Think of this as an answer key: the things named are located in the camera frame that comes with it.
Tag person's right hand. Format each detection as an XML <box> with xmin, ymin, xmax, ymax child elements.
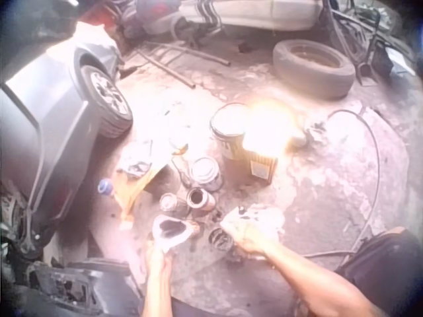
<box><xmin>235</xmin><ymin>230</ymin><xmax>276</xmax><ymax>262</ymax></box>

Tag person's left hand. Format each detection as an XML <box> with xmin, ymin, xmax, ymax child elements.
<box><xmin>145</xmin><ymin>242</ymin><xmax>175</xmax><ymax>277</ymax></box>

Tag white stained rag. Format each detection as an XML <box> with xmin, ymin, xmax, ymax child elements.
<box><xmin>219</xmin><ymin>203</ymin><xmax>286</xmax><ymax>245</ymax></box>

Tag white paper paint strainer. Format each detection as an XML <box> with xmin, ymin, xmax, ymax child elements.
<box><xmin>151</xmin><ymin>213</ymin><xmax>201</xmax><ymax>255</ymax></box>

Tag black open can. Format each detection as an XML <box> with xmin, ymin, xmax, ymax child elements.
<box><xmin>208</xmin><ymin>227</ymin><xmax>236</xmax><ymax>259</ymax></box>

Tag small can white inside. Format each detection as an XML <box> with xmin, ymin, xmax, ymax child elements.
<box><xmin>159</xmin><ymin>192</ymin><xmax>186</xmax><ymax>218</ymax></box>

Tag small open brown can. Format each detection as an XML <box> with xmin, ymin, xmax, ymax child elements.
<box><xmin>185</xmin><ymin>187</ymin><xmax>217</xmax><ymax>216</ymax></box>

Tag yellow cardboard piece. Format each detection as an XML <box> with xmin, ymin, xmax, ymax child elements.
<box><xmin>114</xmin><ymin>160</ymin><xmax>170</xmax><ymax>229</ymax></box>

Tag medium silver paint can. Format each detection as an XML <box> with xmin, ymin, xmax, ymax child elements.
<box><xmin>190</xmin><ymin>156</ymin><xmax>223</xmax><ymax>193</ymax></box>

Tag yellow rectangular tin can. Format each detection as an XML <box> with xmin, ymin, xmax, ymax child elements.
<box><xmin>242</xmin><ymin>98</ymin><xmax>280</xmax><ymax>186</ymax></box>

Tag bottle with blue cap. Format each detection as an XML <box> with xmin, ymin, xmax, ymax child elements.
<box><xmin>96</xmin><ymin>178</ymin><xmax>115</xmax><ymax>199</ymax></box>

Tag black car bumper part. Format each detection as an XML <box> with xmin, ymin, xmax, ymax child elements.
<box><xmin>9</xmin><ymin>260</ymin><xmax>141</xmax><ymax>317</ymax></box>

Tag crumpled stained paper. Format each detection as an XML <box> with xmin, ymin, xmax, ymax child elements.
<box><xmin>116</xmin><ymin>139</ymin><xmax>155</xmax><ymax>180</ymax></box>

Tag large open paint can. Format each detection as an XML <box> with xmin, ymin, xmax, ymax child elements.
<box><xmin>209</xmin><ymin>102</ymin><xmax>249</xmax><ymax>162</ymax></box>

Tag person's legs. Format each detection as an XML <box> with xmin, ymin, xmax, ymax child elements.
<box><xmin>332</xmin><ymin>227</ymin><xmax>423</xmax><ymax>317</ymax></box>

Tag grey car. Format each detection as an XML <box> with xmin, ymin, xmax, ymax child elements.
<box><xmin>0</xmin><ymin>26</ymin><xmax>134</xmax><ymax>262</ymax></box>

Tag loose black tyre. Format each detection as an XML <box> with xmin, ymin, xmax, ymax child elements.
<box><xmin>272</xmin><ymin>39</ymin><xmax>356</xmax><ymax>101</ymax></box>

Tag metal pipes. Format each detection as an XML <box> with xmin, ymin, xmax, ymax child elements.
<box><xmin>132</xmin><ymin>40</ymin><xmax>233</xmax><ymax>90</ymax></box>

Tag heap of metal clutter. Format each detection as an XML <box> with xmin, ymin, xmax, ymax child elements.
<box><xmin>325</xmin><ymin>0</ymin><xmax>412</xmax><ymax>87</ymax></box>

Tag white car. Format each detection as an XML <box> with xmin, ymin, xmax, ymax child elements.
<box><xmin>178</xmin><ymin>0</ymin><xmax>331</xmax><ymax>34</ymax></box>

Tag heap of cloth and parts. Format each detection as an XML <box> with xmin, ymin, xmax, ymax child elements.
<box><xmin>117</xmin><ymin>0</ymin><xmax>223</xmax><ymax>46</ymax></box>

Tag black hose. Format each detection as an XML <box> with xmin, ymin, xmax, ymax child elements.
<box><xmin>302</xmin><ymin>108</ymin><xmax>382</xmax><ymax>259</ymax></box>

